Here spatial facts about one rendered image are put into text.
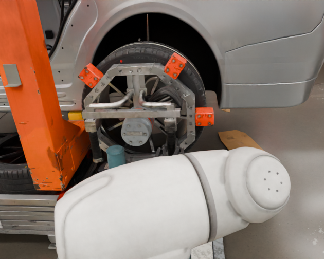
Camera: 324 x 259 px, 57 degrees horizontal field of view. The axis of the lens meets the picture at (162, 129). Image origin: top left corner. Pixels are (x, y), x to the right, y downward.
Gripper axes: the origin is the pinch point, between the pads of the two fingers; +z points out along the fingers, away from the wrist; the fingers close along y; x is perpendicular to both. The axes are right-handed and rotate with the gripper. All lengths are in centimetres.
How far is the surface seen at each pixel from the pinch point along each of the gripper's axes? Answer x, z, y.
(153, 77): 10, 69, -16
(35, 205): -49, 16, -83
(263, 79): 9, 59, 49
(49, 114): 11, 10, -57
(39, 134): 2, 7, -62
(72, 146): -15, 26, -57
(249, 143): -82, 148, 62
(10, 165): -32, 32, -102
